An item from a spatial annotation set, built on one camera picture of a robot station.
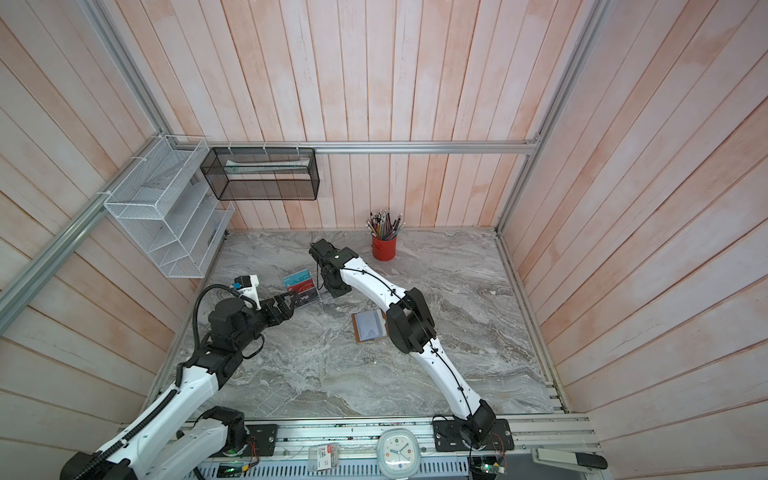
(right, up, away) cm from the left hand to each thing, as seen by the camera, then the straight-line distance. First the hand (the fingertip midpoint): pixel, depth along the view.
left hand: (287, 301), depth 81 cm
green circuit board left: (-11, -39, -10) cm, 42 cm away
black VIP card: (+1, -1, +16) cm, 16 cm away
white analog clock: (+30, -35, -11) cm, 47 cm away
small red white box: (+12, -36, -11) cm, 39 cm away
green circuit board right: (+53, -38, -11) cm, 66 cm away
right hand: (+7, +3, +18) cm, 19 cm away
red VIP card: (0, +3, +15) cm, 16 cm away
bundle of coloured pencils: (+26, +23, +20) cm, 40 cm away
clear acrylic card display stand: (+4, +4, +17) cm, 18 cm away
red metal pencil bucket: (+27, +15, +24) cm, 39 cm away
